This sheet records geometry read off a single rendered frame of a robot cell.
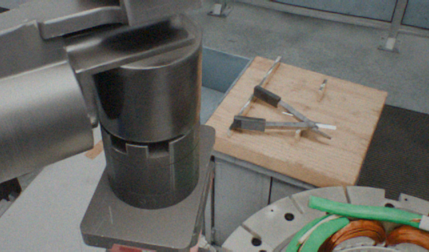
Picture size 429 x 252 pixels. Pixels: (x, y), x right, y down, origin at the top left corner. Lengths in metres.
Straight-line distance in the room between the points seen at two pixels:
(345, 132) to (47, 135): 0.48
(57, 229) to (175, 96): 0.70
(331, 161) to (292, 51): 2.12
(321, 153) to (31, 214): 0.56
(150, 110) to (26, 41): 0.06
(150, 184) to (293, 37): 2.57
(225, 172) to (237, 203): 0.06
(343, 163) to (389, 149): 1.61
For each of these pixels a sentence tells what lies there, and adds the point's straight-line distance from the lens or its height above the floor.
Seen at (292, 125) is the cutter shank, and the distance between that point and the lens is 0.60.
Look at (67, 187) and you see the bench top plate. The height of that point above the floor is 0.78.
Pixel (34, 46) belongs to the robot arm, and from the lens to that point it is 0.22.
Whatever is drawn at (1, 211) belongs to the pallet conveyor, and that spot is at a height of 0.69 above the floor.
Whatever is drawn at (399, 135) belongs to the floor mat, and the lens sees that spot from 2.29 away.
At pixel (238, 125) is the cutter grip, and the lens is 0.60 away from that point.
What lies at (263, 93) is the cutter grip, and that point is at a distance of 0.64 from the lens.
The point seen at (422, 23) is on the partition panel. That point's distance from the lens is 2.80.
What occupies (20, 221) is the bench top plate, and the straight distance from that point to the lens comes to 0.95.
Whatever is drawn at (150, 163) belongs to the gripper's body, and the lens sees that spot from 0.26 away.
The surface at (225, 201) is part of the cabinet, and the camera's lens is 0.72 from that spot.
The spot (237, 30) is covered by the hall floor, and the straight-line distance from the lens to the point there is 2.85.
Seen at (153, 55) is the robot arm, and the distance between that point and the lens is 0.23.
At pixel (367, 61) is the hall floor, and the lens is 2.72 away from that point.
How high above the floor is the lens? 1.49
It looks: 43 degrees down
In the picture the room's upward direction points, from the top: straight up
